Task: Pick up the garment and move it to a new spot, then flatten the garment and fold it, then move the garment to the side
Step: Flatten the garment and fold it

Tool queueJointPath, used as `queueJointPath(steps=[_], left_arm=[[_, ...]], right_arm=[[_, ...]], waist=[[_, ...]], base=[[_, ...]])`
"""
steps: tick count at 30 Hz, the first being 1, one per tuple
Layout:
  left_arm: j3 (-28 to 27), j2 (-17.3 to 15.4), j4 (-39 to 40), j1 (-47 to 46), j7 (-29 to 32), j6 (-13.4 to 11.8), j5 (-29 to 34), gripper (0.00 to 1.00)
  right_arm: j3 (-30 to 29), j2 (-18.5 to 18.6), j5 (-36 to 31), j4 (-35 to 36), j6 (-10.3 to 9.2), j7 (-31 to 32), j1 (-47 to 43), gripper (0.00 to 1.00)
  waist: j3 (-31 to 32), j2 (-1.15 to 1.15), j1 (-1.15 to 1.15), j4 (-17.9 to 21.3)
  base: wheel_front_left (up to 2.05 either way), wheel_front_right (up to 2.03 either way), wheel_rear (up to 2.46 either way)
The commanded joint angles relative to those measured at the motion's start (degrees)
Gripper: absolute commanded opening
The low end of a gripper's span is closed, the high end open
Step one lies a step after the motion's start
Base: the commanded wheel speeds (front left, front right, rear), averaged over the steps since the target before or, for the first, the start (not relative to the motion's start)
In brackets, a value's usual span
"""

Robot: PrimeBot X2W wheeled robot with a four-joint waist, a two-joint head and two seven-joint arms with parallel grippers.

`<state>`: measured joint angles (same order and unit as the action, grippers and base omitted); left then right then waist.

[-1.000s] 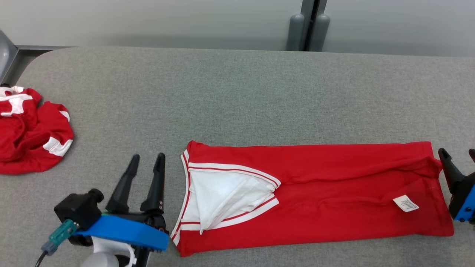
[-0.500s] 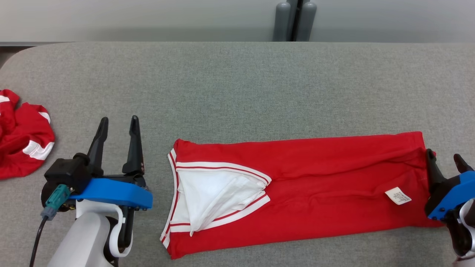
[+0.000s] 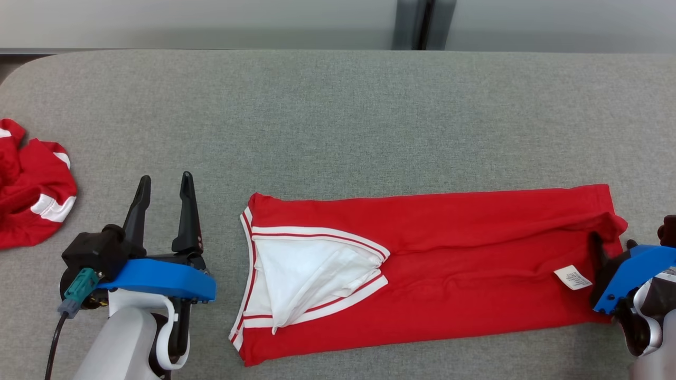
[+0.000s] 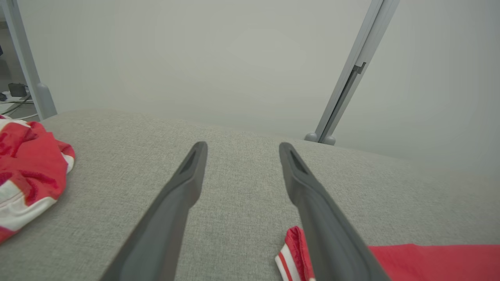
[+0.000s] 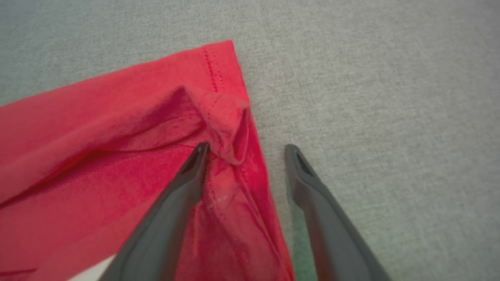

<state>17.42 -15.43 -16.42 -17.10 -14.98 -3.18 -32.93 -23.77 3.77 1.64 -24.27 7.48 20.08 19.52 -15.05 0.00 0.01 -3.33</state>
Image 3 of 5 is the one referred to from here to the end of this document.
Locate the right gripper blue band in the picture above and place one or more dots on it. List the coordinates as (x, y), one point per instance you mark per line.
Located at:
(634, 269)

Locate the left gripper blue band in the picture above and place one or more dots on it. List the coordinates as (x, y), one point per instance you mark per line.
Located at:
(158, 277)

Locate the red and white garment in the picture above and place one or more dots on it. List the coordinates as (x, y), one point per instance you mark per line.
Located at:
(449, 237)

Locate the crumpled red white garment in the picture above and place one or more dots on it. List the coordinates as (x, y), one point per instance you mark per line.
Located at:
(26, 200)

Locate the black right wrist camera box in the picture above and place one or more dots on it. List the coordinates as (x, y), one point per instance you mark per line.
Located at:
(668, 229)

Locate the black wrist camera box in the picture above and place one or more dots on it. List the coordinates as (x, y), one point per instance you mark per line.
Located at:
(97, 250)
(668, 229)

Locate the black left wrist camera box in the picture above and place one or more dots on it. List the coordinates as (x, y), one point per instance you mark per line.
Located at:
(97, 250)

